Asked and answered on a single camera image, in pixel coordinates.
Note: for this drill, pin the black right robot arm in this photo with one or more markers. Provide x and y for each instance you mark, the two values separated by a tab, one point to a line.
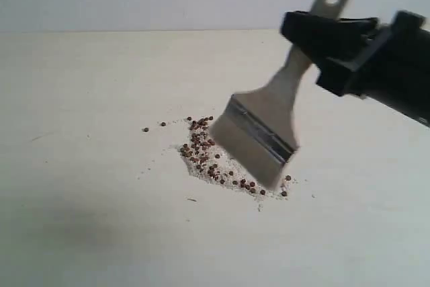
413	105

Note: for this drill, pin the brown beans and white grains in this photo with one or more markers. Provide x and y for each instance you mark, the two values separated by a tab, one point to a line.
184	166

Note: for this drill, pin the wooden handle paint brush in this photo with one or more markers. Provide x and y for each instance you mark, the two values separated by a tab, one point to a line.
257	127

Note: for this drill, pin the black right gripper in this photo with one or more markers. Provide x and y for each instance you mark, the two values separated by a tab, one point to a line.
393	63

